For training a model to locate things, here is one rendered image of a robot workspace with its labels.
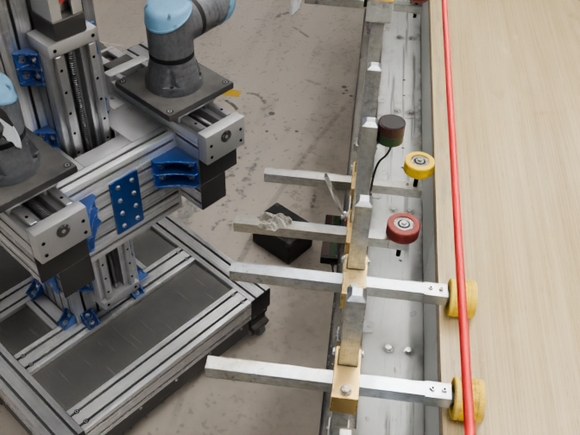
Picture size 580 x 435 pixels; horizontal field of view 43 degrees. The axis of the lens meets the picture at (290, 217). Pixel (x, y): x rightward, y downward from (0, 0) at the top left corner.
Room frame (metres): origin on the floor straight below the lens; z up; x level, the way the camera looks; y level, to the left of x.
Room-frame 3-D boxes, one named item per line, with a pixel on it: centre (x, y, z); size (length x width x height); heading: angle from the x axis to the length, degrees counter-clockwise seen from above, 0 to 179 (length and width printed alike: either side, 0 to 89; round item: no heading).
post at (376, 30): (1.85, -0.22, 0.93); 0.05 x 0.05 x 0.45; 84
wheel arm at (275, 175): (1.55, -0.14, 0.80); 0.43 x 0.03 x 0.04; 84
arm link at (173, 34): (1.66, 0.32, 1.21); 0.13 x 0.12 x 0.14; 146
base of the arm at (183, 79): (1.66, 0.32, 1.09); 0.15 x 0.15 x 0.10
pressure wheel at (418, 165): (1.53, -0.34, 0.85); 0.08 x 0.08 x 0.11
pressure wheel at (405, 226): (1.29, -0.27, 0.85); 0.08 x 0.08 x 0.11
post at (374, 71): (1.59, -0.19, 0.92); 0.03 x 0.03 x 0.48; 84
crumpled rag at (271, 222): (1.32, 0.04, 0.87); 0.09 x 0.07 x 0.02; 84
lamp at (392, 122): (1.33, -0.22, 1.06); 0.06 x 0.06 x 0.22; 84
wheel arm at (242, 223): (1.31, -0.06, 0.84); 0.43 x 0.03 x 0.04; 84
